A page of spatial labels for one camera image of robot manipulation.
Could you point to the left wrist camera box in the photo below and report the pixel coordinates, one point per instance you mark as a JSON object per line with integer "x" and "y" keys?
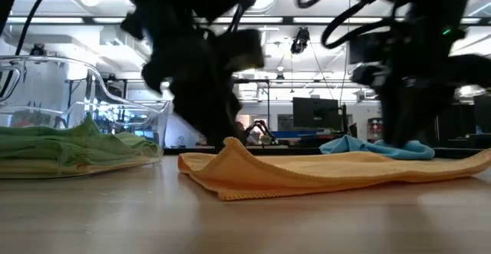
{"x": 241, "y": 48}

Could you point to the black aluminium table frame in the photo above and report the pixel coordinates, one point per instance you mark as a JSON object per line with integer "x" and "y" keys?
{"x": 299, "y": 151}

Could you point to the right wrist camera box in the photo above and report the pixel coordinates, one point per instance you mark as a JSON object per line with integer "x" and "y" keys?
{"x": 374, "y": 48}

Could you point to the clear plastic bin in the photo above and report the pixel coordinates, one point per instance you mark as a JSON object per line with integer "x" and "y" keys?
{"x": 163, "y": 127}

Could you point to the small black robot arm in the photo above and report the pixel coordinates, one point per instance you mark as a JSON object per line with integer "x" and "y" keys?
{"x": 261, "y": 125}

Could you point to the blue microfiber towel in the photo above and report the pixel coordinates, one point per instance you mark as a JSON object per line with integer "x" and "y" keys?
{"x": 345, "y": 146}

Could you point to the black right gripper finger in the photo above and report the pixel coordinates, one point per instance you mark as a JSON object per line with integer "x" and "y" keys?
{"x": 404, "y": 119}
{"x": 435, "y": 106}

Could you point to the black metal station frame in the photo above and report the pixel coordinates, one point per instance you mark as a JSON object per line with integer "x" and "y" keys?
{"x": 253, "y": 81}

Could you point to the black overhead camera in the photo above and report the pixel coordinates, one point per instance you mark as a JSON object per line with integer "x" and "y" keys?
{"x": 300, "y": 41}

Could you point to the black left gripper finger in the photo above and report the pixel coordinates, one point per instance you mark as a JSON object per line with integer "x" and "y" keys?
{"x": 236, "y": 119}
{"x": 203, "y": 108}

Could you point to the small red drawer shelf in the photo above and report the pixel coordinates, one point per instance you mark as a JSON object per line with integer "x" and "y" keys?
{"x": 374, "y": 129}

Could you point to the yellow microfiber towel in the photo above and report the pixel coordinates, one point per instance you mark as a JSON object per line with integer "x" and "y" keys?
{"x": 46, "y": 169}

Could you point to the green microfiber towel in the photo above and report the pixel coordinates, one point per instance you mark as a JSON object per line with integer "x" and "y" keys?
{"x": 57, "y": 146}

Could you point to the orange microfiber towel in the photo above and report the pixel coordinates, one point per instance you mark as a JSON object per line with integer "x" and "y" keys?
{"x": 287, "y": 177}

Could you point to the small black mounted camera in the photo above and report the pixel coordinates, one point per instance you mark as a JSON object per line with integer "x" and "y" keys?
{"x": 37, "y": 50}

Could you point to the black cabinet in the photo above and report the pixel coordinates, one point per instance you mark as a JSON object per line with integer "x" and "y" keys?
{"x": 482, "y": 112}

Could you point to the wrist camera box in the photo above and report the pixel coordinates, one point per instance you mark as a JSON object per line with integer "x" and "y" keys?
{"x": 241, "y": 48}
{"x": 374, "y": 48}

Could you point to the black computer monitor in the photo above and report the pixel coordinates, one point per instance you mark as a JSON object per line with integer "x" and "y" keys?
{"x": 314, "y": 114}

